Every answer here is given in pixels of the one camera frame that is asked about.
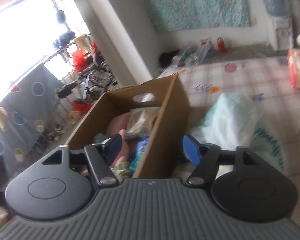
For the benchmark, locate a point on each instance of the red plastic bag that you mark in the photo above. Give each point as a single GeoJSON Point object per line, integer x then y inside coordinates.
{"type": "Point", "coordinates": [81, 60]}

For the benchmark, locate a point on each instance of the black cloth on floor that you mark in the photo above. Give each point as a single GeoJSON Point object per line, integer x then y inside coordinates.
{"type": "Point", "coordinates": [165, 59]}

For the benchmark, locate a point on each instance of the clear plastic bag clutter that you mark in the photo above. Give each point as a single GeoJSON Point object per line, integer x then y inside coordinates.
{"type": "Point", "coordinates": [193, 54]}

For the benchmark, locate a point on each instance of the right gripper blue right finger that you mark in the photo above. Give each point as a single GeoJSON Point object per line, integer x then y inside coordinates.
{"type": "Point", "coordinates": [193, 149]}

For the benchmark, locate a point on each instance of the blue wet wipes pack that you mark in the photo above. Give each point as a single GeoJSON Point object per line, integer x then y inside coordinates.
{"type": "Point", "coordinates": [138, 154]}

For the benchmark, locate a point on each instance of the wheelchair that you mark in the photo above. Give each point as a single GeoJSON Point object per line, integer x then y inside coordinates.
{"type": "Point", "coordinates": [95, 80]}

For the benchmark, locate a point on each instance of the checked floral bed sheet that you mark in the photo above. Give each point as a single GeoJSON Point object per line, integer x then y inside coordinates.
{"type": "Point", "coordinates": [267, 83]}

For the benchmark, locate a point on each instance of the grey circle-pattern fabric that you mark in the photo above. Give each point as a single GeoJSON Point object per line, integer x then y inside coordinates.
{"type": "Point", "coordinates": [30, 105]}

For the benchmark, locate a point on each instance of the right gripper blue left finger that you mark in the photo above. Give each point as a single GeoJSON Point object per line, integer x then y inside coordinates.
{"type": "Point", "coordinates": [111, 148]}

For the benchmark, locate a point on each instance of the pink plush toy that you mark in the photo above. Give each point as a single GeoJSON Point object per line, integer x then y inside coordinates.
{"type": "Point", "coordinates": [118, 125]}

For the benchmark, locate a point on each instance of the brown cardboard box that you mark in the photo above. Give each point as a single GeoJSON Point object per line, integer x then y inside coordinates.
{"type": "Point", "coordinates": [165, 141]}

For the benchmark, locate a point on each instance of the white water dispenser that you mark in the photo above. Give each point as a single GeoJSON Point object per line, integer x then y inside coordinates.
{"type": "Point", "coordinates": [280, 33]}

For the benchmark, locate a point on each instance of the white plastic bag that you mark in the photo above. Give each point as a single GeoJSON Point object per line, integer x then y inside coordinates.
{"type": "Point", "coordinates": [235, 120]}

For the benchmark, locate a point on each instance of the floral teal wall cloth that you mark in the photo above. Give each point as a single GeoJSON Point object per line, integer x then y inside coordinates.
{"type": "Point", "coordinates": [175, 15]}

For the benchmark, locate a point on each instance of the green scrunchie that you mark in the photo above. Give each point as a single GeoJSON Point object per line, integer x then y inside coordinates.
{"type": "Point", "coordinates": [121, 171]}

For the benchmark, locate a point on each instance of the white cotton pads pack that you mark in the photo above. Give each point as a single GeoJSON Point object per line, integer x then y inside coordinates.
{"type": "Point", "coordinates": [141, 122]}

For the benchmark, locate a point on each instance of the pink wet wipes pack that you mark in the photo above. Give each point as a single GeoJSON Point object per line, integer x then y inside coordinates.
{"type": "Point", "coordinates": [293, 58]}

